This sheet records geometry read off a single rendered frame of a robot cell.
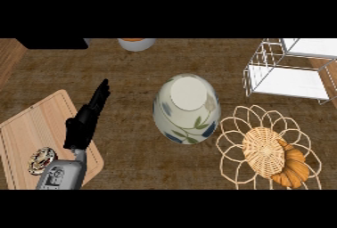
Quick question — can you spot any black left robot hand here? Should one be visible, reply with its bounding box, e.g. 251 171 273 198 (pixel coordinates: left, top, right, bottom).
61 78 112 151

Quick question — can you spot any orange bell pepper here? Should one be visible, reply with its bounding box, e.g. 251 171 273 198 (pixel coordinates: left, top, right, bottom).
270 138 310 189

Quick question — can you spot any pale wooden cutting board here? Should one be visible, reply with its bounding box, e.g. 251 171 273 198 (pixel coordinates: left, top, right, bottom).
0 89 104 191

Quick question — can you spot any round brown patterned item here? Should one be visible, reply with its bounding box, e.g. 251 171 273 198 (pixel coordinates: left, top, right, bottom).
26 146 57 176

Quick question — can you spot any white floral ceramic bowl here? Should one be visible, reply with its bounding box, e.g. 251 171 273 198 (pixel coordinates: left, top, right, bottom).
150 73 222 145

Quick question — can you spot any white cup with orange top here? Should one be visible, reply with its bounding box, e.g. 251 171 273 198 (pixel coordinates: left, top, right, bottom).
115 37 157 53

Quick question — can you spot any white wire tiered shelf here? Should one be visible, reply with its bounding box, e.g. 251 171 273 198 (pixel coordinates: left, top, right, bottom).
242 37 337 105

